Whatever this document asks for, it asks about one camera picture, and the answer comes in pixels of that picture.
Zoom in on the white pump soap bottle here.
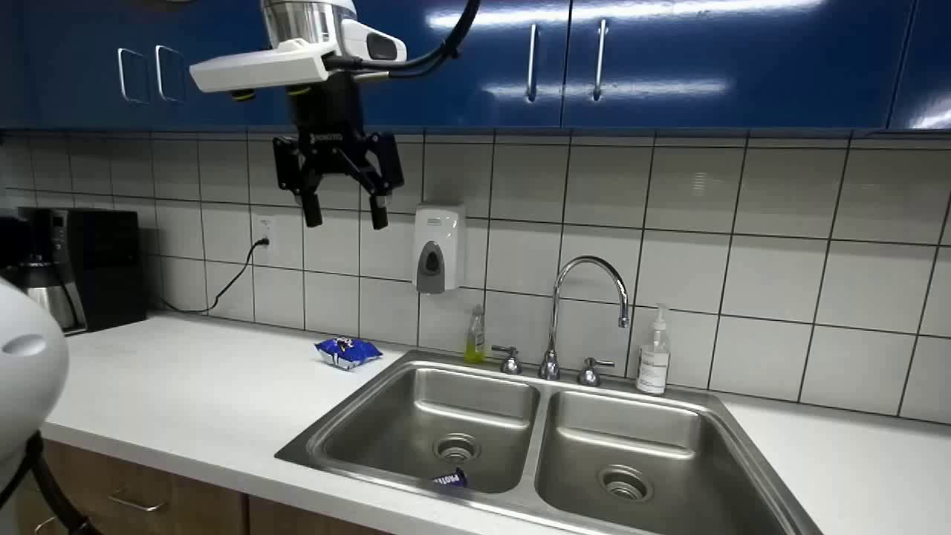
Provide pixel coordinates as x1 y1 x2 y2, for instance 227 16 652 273
633 305 674 397

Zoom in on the black base cable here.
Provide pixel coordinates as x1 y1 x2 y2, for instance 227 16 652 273
0 430 102 535

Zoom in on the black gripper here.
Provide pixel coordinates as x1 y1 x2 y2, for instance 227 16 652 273
270 67 407 232

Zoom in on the silver drawer handle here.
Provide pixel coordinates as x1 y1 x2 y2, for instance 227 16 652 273
102 490 166 517

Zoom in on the black power cord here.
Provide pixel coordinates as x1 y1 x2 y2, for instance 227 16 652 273
157 235 273 321

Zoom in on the chrome gooseneck faucet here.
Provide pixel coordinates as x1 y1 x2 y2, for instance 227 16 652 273
535 253 637 383

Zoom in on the silver cabinet door handle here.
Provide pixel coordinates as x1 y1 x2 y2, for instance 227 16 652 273
151 40 181 104
113 45 142 104
588 13 612 104
523 21 545 107

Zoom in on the chrome faucet handle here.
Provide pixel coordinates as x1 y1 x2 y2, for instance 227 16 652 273
576 352 618 388
492 340 527 376

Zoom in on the white wall soap dispenser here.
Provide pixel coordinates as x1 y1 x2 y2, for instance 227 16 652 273
413 201 463 296

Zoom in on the black coffee maker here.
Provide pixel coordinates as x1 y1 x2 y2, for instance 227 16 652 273
0 204 151 334

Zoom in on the white wall outlet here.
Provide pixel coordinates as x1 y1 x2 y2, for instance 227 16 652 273
251 214 278 253

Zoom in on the wooden base cabinet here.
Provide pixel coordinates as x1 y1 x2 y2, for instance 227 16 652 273
0 432 389 535

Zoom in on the stainless steel double sink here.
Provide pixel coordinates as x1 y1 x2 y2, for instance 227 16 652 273
273 346 826 535

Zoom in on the green dish soap bottle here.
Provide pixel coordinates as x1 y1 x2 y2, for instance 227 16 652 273
463 303 492 364

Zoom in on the blue snack packet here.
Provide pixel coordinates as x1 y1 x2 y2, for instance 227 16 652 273
313 333 385 375

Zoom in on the blue upper cabinet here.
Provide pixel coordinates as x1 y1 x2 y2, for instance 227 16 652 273
0 0 951 137

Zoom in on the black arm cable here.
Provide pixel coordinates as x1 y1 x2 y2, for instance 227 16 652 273
325 0 484 77

